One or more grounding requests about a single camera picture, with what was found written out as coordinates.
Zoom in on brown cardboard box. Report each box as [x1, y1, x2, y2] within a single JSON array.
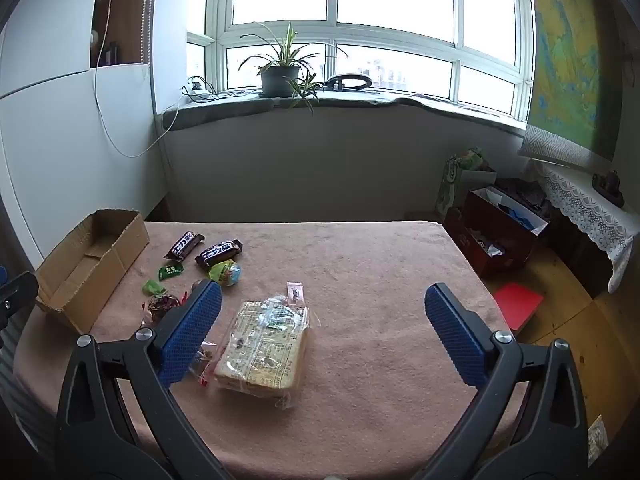
[[34, 208, 150, 335]]

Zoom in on potted spider plant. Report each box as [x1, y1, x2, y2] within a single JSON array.
[[239, 21, 348, 113]]

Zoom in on dark brown chocolate bar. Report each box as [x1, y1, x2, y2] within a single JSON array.
[[194, 239, 244, 269], [164, 231, 206, 261]]

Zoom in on yellow and blue wall scroll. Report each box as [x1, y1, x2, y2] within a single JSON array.
[[520, 0, 621, 166]]

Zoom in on dark red box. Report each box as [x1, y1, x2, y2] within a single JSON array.
[[445, 210, 516, 278]]

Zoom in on clear-wrapped sliced bread pack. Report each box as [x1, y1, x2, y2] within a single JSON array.
[[214, 297, 311, 409]]

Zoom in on white framed window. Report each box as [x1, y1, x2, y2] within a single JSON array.
[[187, 0, 536, 121]]

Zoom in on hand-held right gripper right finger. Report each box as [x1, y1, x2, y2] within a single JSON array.
[[410, 282, 590, 480]]

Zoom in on dark small figurine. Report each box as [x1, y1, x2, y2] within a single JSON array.
[[592, 170, 626, 208]]

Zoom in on white cabinet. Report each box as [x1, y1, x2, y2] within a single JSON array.
[[0, 0, 168, 271]]

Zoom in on green snack bag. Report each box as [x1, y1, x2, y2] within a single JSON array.
[[436, 147, 498, 218]]

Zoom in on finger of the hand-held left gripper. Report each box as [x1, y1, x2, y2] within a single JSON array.
[[0, 271, 40, 318]]

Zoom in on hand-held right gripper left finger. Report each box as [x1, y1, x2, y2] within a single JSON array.
[[56, 280, 236, 480]]

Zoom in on dark wooden cabinet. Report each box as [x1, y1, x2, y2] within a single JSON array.
[[530, 200, 611, 301]]

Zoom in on red flat box on floor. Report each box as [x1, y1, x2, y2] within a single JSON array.
[[492, 282, 545, 333]]

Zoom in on white cable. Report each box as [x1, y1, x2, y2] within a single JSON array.
[[92, 0, 181, 158]]

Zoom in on red-edged clear dried fruit packet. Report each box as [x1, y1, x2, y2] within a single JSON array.
[[187, 340, 221, 388], [141, 293, 182, 324]]

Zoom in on white lace tablecloth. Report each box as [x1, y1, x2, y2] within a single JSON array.
[[530, 157, 640, 293]]

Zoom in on yellow-green jelly cup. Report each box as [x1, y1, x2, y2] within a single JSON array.
[[206, 259, 243, 287]]

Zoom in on black ring-shaped device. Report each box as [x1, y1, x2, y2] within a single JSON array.
[[326, 73, 373, 92]]

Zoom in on wooden shelf niche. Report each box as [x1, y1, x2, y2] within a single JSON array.
[[90, 0, 153, 68]]

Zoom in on printed paper sheet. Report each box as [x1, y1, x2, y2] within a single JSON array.
[[586, 414, 608, 462]]

